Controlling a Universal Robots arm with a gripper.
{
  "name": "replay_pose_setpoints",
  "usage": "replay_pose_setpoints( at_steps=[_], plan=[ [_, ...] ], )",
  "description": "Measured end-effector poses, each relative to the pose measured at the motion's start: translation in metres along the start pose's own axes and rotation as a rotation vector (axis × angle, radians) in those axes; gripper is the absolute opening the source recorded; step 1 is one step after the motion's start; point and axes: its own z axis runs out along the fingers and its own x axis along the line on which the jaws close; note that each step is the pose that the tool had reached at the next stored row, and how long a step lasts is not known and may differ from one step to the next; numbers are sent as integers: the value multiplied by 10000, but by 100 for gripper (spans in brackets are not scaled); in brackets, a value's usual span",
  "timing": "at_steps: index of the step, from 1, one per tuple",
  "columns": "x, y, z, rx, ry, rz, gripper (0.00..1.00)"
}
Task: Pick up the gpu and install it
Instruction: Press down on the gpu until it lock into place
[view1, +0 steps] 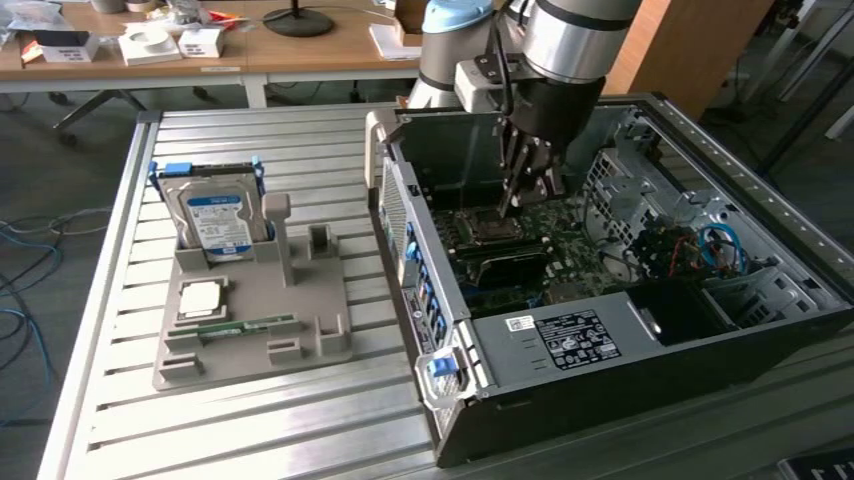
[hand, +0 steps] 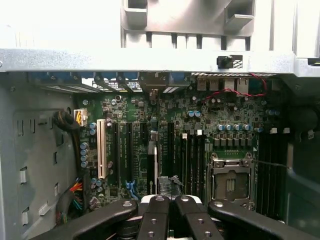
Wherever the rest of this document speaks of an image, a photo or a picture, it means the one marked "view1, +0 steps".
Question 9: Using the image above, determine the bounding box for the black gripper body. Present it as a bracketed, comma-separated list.
[505, 74, 606, 152]

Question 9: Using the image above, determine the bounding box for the graphics card with black shroud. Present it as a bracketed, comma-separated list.
[463, 247, 553, 290]

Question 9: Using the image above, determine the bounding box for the CPU socket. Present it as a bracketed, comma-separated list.
[456, 205, 529, 246]

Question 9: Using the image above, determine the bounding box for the green motherboard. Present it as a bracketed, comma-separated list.
[430, 184, 635, 319]

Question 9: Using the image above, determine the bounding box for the wooden cabinet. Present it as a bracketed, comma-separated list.
[599, 0, 779, 121]

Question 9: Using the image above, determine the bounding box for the white paper stack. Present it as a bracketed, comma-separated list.
[370, 23, 423, 62]

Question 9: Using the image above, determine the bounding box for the black plastic fan shroud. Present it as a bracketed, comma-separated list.
[625, 279, 742, 347]

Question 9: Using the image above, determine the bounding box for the grey power supply unit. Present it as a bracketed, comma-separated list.
[465, 291, 663, 390]

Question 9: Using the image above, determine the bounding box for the grey metal disk bay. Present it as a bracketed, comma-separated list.
[703, 267, 819, 332]

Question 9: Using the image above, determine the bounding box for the black round lamp base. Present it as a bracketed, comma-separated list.
[262, 0, 335, 38]

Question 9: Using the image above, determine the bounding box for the grey parts rack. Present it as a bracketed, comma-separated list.
[151, 192, 355, 392]

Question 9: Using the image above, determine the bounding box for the black open PC case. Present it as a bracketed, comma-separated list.
[363, 91, 854, 469]

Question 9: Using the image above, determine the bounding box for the small white box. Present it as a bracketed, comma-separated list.
[178, 28, 227, 59]

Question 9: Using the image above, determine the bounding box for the green RAM stick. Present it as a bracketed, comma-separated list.
[166, 313, 299, 339]

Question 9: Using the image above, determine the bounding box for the silver CPU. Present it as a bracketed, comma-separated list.
[178, 282, 226, 319]

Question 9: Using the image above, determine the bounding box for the white box with tape roll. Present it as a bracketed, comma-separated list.
[118, 27, 184, 67]

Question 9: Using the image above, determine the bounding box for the wooden desk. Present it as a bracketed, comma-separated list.
[0, 0, 613, 109]

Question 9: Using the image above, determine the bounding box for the white box with black inlay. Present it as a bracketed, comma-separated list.
[31, 29, 102, 64]

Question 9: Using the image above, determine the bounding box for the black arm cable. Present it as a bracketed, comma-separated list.
[489, 0, 530, 117]

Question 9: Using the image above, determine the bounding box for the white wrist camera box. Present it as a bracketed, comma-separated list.
[454, 58, 521, 115]

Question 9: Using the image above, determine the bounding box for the blue wire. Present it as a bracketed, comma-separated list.
[697, 222, 750, 277]

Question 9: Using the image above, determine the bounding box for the hard disk with blue bracket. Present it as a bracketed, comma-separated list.
[147, 155, 275, 264]

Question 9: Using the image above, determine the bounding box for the blue floor cable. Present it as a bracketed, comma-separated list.
[0, 219, 66, 426]

